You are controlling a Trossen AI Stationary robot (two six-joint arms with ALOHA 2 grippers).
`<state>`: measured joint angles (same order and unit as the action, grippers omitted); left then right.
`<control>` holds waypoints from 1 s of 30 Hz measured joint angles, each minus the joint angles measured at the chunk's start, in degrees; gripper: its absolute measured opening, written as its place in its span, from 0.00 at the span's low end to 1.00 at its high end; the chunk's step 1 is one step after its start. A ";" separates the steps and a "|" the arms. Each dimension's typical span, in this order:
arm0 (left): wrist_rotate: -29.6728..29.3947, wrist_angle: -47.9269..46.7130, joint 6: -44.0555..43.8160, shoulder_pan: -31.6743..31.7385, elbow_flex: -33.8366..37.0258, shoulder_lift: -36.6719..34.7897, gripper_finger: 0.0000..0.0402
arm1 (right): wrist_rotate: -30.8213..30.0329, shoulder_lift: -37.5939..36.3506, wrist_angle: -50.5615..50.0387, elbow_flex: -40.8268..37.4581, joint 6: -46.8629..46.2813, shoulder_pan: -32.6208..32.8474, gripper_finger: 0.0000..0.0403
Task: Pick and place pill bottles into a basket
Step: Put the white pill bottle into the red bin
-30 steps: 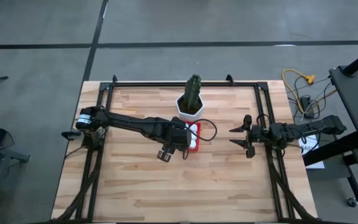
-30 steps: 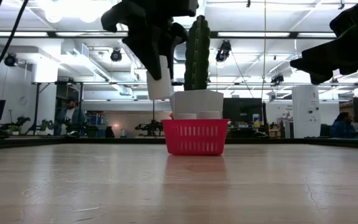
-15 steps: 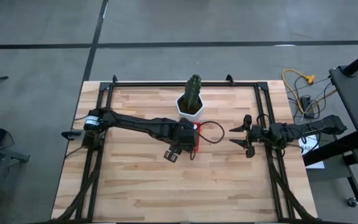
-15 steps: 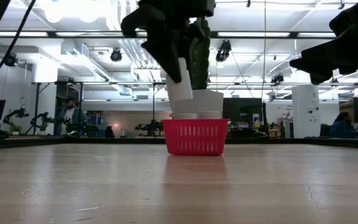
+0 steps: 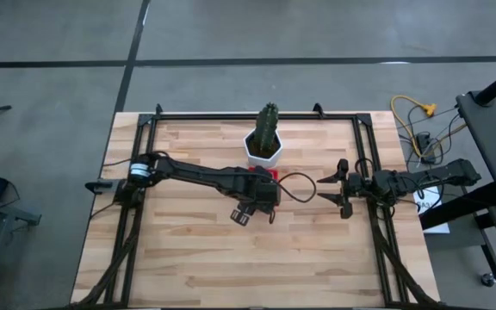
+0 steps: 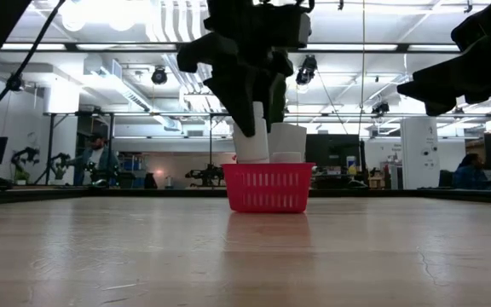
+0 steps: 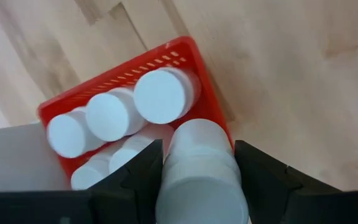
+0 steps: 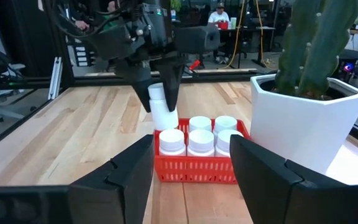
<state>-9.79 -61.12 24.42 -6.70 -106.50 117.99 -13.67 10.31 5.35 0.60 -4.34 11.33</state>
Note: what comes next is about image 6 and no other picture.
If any black table frame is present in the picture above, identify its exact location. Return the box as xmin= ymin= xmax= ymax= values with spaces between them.
xmin=0 ymin=188 xmax=491 ymax=206

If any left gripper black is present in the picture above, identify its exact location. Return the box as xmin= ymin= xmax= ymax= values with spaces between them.
xmin=176 ymin=0 xmax=315 ymax=138

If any person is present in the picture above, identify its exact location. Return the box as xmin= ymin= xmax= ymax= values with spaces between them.
xmin=72 ymin=132 xmax=121 ymax=188
xmin=453 ymin=153 xmax=490 ymax=190

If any black background pipe frame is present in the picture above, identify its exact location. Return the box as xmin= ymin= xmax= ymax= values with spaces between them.
xmin=43 ymin=111 xmax=253 ymax=191

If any white pillar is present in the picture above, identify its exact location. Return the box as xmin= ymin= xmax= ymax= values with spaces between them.
xmin=400 ymin=116 xmax=441 ymax=190

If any red plastic basket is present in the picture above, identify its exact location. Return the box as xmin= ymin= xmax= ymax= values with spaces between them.
xmin=221 ymin=162 xmax=316 ymax=215

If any white hexagonal plant pot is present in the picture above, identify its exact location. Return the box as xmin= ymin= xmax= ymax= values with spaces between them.
xmin=266 ymin=122 xmax=308 ymax=154

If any thin hanging cord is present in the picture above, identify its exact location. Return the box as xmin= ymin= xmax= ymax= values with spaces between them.
xmin=358 ymin=0 xmax=367 ymax=137

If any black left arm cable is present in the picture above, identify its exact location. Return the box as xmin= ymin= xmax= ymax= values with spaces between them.
xmin=0 ymin=0 xmax=66 ymax=134

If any black ceiling-hung camera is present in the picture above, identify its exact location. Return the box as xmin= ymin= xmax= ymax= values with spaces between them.
xmin=370 ymin=101 xmax=391 ymax=117
xmin=151 ymin=65 xmax=169 ymax=86
xmin=294 ymin=54 xmax=319 ymax=87

